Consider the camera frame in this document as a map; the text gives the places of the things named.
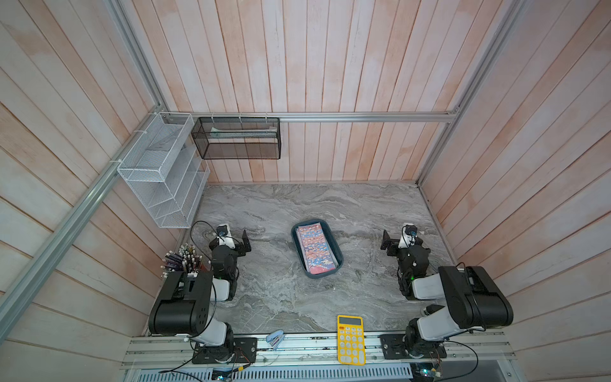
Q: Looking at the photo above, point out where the teal storage tray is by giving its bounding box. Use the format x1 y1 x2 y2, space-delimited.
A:
291 219 344 279

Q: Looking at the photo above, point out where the cat sticker sheet pink blue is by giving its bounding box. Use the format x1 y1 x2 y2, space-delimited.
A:
294 221 339 277

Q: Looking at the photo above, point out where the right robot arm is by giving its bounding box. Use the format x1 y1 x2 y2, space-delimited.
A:
380 224 514 360

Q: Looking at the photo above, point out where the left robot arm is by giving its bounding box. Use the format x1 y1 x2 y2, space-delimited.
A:
148 224 257 364

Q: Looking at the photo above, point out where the pencil holder with pencils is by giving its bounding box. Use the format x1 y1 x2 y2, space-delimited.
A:
161 244 203 279

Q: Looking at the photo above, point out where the blue stapler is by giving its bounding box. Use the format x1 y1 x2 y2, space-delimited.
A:
266 329 285 350

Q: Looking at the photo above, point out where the yellow calculator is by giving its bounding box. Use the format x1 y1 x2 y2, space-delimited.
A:
337 315 366 366

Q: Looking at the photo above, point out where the black mesh basket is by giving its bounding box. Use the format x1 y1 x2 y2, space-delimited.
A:
191 116 282 160

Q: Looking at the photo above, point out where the green circuit board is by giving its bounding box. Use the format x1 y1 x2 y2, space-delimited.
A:
411 364 442 382

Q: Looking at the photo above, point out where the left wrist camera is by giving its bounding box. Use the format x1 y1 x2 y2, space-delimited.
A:
216 224 235 249

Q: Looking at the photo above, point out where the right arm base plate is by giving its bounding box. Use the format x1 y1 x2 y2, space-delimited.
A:
380 334 447 360

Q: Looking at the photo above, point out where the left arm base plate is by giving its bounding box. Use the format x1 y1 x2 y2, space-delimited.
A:
192 336 258 364

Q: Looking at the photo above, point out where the white wire mesh shelf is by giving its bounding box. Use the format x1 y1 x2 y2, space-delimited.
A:
118 112 210 229

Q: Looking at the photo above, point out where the aluminium front rail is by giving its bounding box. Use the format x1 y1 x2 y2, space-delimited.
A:
120 329 517 369

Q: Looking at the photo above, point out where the white vented cable duct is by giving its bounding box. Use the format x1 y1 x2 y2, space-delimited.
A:
123 364 413 381

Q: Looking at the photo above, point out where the aluminium wall rail back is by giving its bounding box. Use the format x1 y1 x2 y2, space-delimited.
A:
190 111 458 124

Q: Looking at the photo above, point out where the aluminium wall rail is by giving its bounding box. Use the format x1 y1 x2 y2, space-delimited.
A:
190 111 458 124
1 104 165 342

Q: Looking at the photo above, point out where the aluminium wall rail left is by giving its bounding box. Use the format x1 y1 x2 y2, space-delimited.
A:
1 104 165 342

